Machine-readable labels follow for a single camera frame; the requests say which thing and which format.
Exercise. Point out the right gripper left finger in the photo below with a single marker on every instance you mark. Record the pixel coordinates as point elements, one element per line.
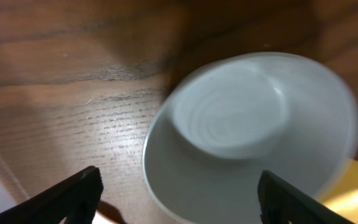
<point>73,200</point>

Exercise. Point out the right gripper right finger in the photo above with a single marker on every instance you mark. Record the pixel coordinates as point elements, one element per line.
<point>282,203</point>

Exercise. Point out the grey plastic bowl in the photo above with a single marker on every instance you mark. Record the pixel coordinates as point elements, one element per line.
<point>230,120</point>

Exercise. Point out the yellow plastic bowl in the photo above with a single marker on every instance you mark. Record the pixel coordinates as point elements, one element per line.
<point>343,197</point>

